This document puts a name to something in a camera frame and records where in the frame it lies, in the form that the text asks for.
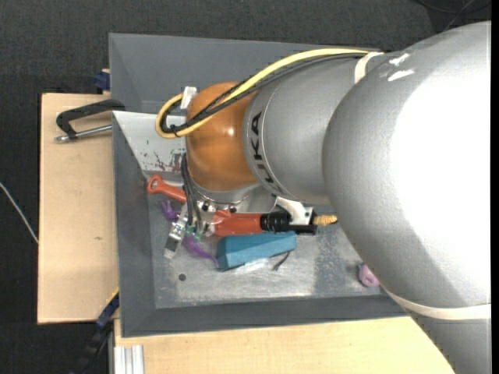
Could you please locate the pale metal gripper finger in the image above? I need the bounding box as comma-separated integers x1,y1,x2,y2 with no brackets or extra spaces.
163,221,187,259

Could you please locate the orange plastic tool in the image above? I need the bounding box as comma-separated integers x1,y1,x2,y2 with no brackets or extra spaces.
147,174,267,238

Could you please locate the blue sponge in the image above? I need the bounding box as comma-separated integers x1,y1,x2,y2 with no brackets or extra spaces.
215,231,299,270

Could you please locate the grey metal bin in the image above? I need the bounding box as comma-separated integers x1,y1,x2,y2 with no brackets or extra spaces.
108,32,415,338

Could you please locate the pale wood board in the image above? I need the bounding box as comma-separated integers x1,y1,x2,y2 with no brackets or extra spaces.
37,93,120,325

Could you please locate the pink toy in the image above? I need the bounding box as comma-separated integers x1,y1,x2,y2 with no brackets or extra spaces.
357,263,380,288

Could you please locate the black cylinder on white bracket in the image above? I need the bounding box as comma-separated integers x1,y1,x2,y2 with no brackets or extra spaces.
260,196,338,235

